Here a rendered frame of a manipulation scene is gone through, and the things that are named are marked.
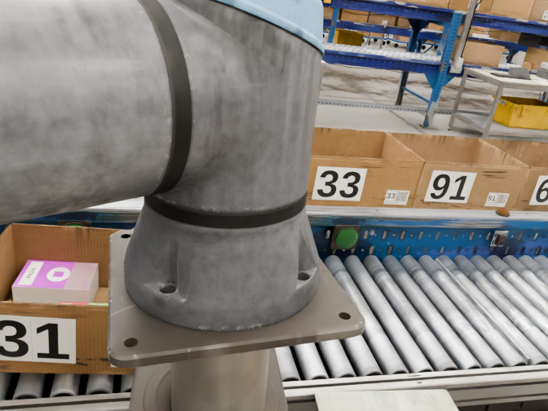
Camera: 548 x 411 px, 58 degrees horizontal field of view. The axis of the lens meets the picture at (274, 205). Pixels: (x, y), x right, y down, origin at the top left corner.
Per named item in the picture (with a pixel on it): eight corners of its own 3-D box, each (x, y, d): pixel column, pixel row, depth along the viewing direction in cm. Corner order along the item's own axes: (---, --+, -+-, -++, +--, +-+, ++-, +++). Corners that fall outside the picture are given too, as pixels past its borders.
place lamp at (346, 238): (334, 249, 152) (338, 230, 149) (333, 247, 153) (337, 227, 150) (355, 249, 154) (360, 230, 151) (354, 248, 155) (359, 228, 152)
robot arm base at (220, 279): (349, 317, 44) (365, 216, 40) (126, 345, 39) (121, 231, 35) (285, 224, 61) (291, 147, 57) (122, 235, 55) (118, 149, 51)
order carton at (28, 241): (-39, 372, 95) (-52, 300, 88) (16, 283, 121) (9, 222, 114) (170, 376, 101) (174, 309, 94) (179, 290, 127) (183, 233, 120)
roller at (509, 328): (532, 380, 122) (541, 365, 120) (430, 264, 167) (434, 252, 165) (550, 379, 123) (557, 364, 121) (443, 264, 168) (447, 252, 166)
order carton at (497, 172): (411, 209, 161) (424, 161, 154) (375, 174, 187) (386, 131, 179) (513, 212, 171) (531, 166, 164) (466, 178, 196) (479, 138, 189)
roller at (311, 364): (307, 398, 107) (311, 381, 105) (262, 265, 152) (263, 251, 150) (329, 396, 108) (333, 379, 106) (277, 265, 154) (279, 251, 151)
